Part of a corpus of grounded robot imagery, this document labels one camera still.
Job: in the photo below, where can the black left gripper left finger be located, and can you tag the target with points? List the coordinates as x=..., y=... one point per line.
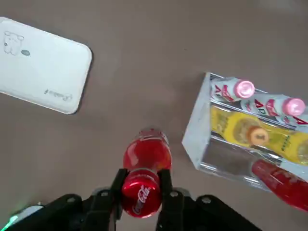
x=101, y=211

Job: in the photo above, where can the clear acrylic tiered shelf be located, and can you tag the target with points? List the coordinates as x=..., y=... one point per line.
x=195, y=144

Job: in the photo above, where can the white rectangular tray with print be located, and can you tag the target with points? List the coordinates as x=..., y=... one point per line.
x=48, y=72

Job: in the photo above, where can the yellow rock sugar pear bottle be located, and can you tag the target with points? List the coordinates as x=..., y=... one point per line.
x=231, y=125
x=303, y=151

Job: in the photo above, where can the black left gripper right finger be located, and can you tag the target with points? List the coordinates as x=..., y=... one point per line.
x=183, y=214

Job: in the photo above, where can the red Coca-Cola bottle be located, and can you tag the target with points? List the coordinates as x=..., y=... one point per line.
x=142, y=192
x=276, y=185

